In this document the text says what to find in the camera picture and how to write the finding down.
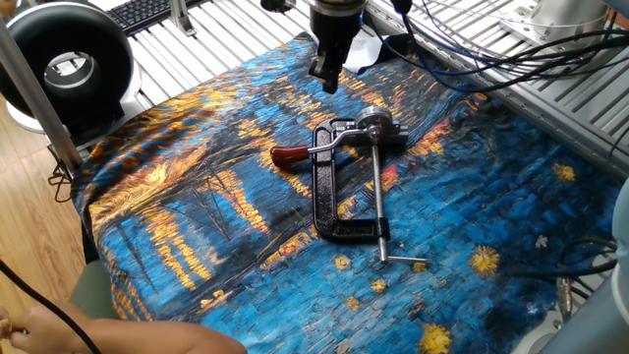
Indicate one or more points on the person's right forearm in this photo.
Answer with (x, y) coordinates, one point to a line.
(157, 339)

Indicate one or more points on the aluminium profile post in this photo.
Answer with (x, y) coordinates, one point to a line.
(39, 103)

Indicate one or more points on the aluminium angle bracket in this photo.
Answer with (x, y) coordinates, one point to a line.
(181, 17)

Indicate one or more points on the blue and yellow painting tablecloth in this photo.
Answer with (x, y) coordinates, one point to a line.
(196, 196)

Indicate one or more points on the metal robot mounting plate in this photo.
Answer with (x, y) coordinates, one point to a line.
(521, 24)

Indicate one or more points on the black round knob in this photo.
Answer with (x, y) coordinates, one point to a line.
(277, 5)

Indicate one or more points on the black computer keyboard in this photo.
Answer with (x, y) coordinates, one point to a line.
(137, 12)

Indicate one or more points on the person's right hand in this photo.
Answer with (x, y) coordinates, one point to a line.
(44, 334)

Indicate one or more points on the green trousers leg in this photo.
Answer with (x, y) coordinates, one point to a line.
(96, 292)

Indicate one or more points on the person's left hand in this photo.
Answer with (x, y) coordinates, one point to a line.
(4, 324)

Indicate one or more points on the black C-clamp with metal screw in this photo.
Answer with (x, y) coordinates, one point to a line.
(324, 196)

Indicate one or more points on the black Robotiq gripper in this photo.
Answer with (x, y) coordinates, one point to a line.
(335, 27)

